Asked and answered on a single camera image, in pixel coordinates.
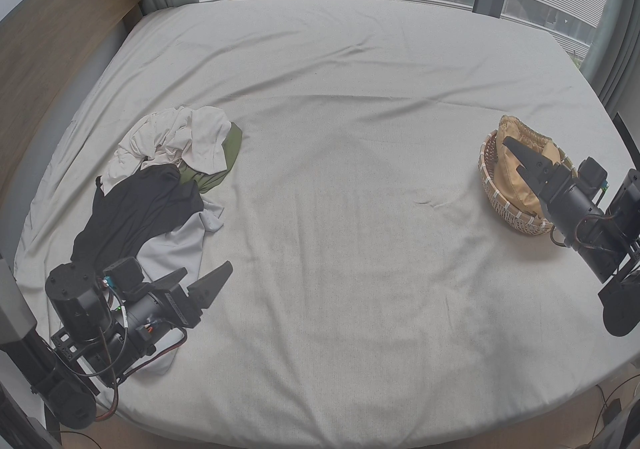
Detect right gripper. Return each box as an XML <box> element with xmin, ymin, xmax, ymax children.
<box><xmin>502</xmin><ymin>136</ymin><xmax>604</xmax><ymax>238</ymax></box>

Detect green garment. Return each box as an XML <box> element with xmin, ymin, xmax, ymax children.
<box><xmin>175</xmin><ymin>121</ymin><xmax>244</xmax><ymax>195</ymax></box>

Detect white garment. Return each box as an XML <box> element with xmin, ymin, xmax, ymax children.
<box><xmin>102</xmin><ymin>106</ymin><xmax>233</xmax><ymax>190</ymax></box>

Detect black garment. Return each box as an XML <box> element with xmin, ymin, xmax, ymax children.
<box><xmin>70</xmin><ymin>164</ymin><xmax>205</xmax><ymax>270</ymax></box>

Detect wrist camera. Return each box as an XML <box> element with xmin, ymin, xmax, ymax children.
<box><xmin>102</xmin><ymin>258</ymin><xmax>153</xmax><ymax>298</ymax></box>
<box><xmin>577</xmin><ymin>157</ymin><xmax>610</xmax><ymax>197</ymax></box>

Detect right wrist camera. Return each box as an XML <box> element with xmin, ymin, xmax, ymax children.
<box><xmin>577</xmin><ymin>157</ymin><xmax>610</xmax><ymax>197</ymax></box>

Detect pale grey garment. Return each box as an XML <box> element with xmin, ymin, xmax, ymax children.
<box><xmin>135</xmin><ymin>197</ymin><xmax>225</xmax><ymax>288</ymax></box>

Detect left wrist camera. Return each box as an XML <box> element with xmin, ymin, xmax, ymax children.
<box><xmin>102</xmin><ymin>258</ymin><xmax>153</xmax><ymax>298</ymax></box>

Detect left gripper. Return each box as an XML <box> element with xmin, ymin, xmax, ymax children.
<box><xmin>127</xmin><ymin>260</ymin><xmax>234</xmax><ymax>339</ymax></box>

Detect bed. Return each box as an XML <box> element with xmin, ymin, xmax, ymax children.
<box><xmin>0</xmin><ymin>0</ymin><xmax>640</xmax><ymax>443</ymax></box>

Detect tan shorts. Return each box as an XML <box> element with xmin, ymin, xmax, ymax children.
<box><xmin>487</xmin><ymin>114</ymin><xmax>563</xmax><ymax>218</ymax></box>

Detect round woven basket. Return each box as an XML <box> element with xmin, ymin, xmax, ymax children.
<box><xmin>477</xmin><ymin>129</ymin><xmax>576</xmax><ymax>236</ymax></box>

